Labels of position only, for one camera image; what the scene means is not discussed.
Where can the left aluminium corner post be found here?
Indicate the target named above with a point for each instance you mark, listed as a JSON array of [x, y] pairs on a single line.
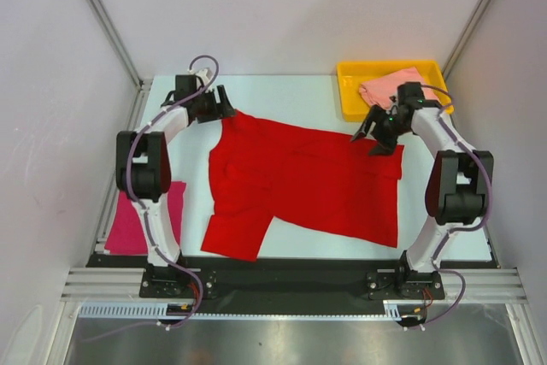
[[114, 38]]

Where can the left cable duct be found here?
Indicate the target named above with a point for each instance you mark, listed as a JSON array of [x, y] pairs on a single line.
[[144, 311]]

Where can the aluminium frame rail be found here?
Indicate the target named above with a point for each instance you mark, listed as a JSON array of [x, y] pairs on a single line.
[[123, 284]]

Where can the aluminium corner post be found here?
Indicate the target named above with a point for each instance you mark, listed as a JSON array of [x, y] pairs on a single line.
[[114, 38], [470, 27]]

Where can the right cable duct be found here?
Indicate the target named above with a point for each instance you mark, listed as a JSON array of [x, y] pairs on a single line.
[[402, 309]]

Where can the red t shirt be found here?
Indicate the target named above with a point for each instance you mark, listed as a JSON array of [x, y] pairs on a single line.
[[262, 170]]

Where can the pink t shirt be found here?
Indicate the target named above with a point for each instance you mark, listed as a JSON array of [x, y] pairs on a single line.
[[380, 84]]

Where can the cable duct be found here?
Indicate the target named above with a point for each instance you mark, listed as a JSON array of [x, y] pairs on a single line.
[[144, 311], [402, 309]]

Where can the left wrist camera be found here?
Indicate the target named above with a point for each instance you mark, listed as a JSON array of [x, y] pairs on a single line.
[[202, 76]]

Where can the yellow plastic bin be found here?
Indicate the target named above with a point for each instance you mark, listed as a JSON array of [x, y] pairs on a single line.
[[350, 75]]

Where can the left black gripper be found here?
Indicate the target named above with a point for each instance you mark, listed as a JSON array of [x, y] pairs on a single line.
[[219, 110]]

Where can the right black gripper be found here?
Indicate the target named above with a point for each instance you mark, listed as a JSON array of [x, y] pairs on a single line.
[[373, 115]]

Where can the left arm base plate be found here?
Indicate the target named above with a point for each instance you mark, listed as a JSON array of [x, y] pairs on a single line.
[[168, 282]]

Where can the folded magenta t shirt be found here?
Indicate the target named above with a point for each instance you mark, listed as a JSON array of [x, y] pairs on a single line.
[[126, 236]]

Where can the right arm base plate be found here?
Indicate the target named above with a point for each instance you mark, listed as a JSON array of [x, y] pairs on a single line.
[[390, 285]]

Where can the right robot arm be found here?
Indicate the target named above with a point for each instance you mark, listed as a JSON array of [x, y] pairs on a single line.
[[458, 196]]

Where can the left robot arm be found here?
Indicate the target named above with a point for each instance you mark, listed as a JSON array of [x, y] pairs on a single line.
[[143, 170]]

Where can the right aluminium corner post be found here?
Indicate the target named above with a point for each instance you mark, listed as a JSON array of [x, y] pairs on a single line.
[[470, 27]]

